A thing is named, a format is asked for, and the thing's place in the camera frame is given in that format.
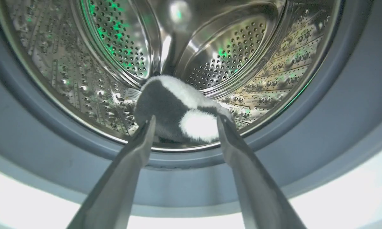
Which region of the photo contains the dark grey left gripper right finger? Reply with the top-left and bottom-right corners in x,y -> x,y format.
217,114 -> 307,229

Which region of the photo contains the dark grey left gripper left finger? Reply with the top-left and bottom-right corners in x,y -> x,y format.
66,115 -> 156,229

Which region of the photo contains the black and white plush toy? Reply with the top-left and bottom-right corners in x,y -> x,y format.
134,75 -> 234,144

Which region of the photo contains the stainless steel washing drum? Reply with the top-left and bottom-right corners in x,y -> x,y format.
0,0 -> 341,152

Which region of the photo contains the grey rubber door gasket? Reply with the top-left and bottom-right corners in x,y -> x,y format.
0,0 -> 382,207

